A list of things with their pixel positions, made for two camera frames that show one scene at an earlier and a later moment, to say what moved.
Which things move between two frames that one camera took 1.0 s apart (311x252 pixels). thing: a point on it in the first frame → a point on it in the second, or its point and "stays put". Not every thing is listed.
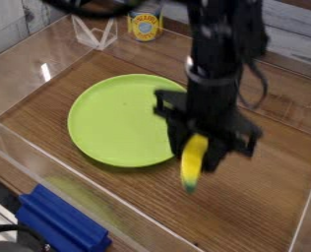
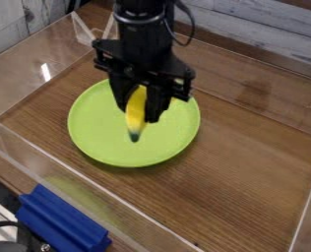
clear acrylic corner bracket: x=98 y=38 stays put
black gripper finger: x=181 y=128 → x=122 y=84
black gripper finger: x=220 y=144 → x=157 y=101
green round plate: x=115 y=126 stays put
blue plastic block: x=57 y=225 stays put
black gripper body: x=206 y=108 → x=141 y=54
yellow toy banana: x=192 y=160 → x=135 y=109
